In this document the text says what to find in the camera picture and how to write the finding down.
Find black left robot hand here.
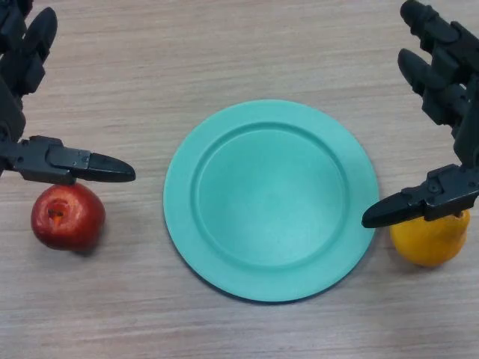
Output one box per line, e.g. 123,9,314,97
0,0,136,187

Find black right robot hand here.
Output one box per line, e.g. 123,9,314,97
361,0,479,229

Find red apple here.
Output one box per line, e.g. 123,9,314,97
31,182,106,254

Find green round plate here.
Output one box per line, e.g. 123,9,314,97
162,99,380,303

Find yellow orange pear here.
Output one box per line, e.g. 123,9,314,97
388,209,472,267

